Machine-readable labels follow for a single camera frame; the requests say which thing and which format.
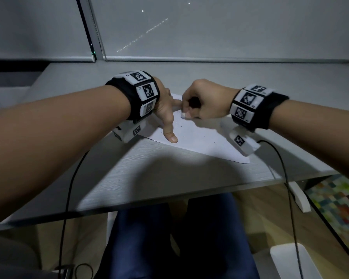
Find wide grey roller blind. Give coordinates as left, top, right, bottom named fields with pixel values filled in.
left=88, top=0, right=349, bottom=64

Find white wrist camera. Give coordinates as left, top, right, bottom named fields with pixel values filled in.
left=112, top=120, right=148, bottom=143
left=228, top=126, right=261, bottom=157

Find narrow grey roller blind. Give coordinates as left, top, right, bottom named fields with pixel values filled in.
left=0, top=0, right=95, bottom=62

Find black cable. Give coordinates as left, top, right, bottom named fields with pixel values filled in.
left=55, top=150, right=94, bottom=279
left=257, top=139, right=305, bottom=279

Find white plastic bin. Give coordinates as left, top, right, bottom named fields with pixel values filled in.
left=269, top=242, right=324, bottom=279

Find person's left hand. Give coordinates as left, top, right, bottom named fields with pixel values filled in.
left=151, top=79, right=183, bottom=143

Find person's right forearm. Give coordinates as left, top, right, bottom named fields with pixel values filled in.
left=268, top=99, right=349, bottom=185

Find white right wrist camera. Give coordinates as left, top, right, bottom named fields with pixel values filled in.
left=228, top=126, right=261, bottom=157

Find white table foot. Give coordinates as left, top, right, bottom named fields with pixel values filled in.
left=287, top=181, right=312, bottom=213

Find multicoloured checkered rug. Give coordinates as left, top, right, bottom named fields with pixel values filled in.
left=305, top=174, right=349, bottom=257

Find black window frame post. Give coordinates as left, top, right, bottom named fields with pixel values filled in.
left=75, top=0, right=98, bottom=61

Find black marker-tile left wristband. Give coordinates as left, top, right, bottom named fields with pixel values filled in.
left=105, top=70, right=161, bottom=124

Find white table leg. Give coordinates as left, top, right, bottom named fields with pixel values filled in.
left=106, top=211, right=119, bottom=251

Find black marker-tile wristband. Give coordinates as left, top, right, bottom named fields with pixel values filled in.
left=229, top=84, right=290, bottom=133
left=105, top=70, right=161, bottom=124

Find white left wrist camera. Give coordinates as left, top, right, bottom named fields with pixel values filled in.
left=112, top=120, right=148, bottom=143

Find person's right hand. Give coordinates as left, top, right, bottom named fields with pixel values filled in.
left=181, top=79, right=239, bottom=121

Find black marker-tile right wristband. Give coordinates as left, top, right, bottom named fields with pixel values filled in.
left=229, top=84, right=290, bottom=133

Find person's left forearm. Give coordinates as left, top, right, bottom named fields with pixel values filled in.
left=0, top=84, right=132, bottom=231

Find person's legs in blue trousers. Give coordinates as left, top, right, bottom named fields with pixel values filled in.
left=101, top=192, right=261, bottom=279

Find white paper sheet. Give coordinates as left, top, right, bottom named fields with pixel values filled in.
left=138, top=93, right=251, bottom=164

